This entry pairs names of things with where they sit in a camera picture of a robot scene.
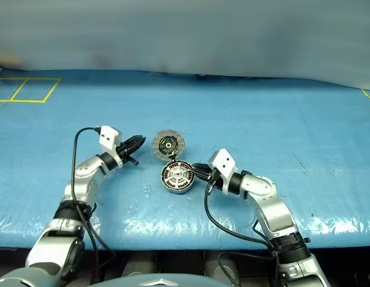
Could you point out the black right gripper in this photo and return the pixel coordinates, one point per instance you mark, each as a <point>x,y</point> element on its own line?
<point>214,177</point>

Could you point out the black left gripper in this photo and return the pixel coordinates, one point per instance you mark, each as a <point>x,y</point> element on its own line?
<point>125,151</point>

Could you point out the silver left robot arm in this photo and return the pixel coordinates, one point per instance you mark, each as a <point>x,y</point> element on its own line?
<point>89,170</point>

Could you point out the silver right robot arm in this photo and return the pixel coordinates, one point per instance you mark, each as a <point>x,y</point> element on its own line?
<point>271,203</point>

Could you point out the silver motor cap with circuit board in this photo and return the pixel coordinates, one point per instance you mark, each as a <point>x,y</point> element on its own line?
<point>167,144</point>

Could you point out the motor stator with copper windings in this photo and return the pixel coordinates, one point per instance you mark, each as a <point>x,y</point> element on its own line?
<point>178,191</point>

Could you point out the blue foam table cover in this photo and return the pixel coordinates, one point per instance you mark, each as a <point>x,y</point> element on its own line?
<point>262,125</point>

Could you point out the grey rounded shape under table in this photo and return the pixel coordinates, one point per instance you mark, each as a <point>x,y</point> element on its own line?
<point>140,264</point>
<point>223,269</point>

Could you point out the grey robot torso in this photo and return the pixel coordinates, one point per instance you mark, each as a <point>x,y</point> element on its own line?
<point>160,282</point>

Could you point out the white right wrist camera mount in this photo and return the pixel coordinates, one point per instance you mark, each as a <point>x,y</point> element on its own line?
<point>225,161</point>

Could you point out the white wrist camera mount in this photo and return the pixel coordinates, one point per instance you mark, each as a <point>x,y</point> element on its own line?
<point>108,136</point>
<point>225,161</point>

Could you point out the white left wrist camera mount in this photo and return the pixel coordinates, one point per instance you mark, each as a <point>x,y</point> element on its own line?
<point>108,136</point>

